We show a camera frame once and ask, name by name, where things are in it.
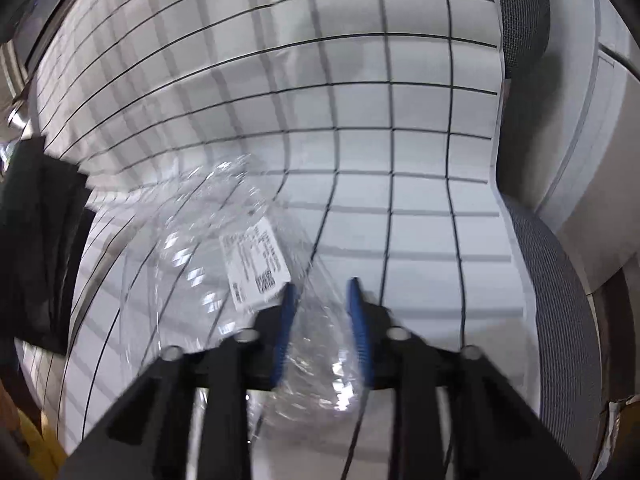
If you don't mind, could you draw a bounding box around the steel range hood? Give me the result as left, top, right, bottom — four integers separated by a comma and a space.
0, 0, 96, 76

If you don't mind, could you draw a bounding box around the grey office chair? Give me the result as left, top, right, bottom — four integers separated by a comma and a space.
492, 0, 603, 466

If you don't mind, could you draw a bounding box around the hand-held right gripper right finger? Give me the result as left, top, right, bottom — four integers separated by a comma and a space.
346, 276, 583, 480

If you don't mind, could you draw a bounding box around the white black checkered cloth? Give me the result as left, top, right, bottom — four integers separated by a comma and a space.
30, 0, 543, 451

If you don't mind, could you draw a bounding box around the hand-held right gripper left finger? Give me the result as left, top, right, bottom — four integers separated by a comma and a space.
57, 282, 297, 480

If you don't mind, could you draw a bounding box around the clear plastic bag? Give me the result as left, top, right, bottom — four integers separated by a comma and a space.
120, 155, 371, 441

